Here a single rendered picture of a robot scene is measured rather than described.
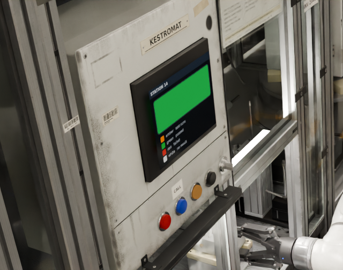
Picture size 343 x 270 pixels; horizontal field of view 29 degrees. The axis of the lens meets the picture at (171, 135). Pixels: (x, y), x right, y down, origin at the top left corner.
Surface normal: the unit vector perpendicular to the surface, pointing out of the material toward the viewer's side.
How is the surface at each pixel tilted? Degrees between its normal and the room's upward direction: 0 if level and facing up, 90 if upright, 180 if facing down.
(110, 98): 90
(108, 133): 90
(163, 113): 90
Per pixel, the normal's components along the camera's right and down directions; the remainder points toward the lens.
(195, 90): 0.83, 0.15
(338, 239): -0.35, -0.75
